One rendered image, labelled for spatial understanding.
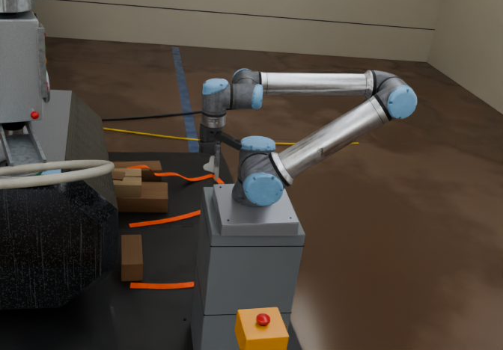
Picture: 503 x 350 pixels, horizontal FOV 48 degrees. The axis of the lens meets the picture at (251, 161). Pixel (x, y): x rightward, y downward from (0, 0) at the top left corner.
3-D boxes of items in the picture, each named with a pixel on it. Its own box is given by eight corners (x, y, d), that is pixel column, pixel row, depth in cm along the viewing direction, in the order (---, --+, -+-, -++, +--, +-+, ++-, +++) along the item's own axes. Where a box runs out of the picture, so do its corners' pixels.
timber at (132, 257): (142, 280, 330) (143, 264, 324) (120, 281, 327) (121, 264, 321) (140, 250, 356) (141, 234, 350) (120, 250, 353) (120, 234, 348)
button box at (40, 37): (37, 90, 235) (33, 22, 223) (43, 90, 237) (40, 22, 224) (40, 98, 229) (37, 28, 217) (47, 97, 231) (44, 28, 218)
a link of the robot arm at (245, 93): (261, 78, 213) (228, 77, 212) (265, 89, 203) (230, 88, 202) (260, 101, 218) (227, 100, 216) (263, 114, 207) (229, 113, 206)
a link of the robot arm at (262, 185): (253, 192, 238) (412, 96, 224) (257, 216, 223) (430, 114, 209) (233, 167, 231) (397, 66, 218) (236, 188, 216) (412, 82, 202)
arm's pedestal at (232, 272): (270, 316, 317) (293, 182, 280) (291, 388, 274) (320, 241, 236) (180, 318, 307) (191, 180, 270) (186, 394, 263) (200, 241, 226)
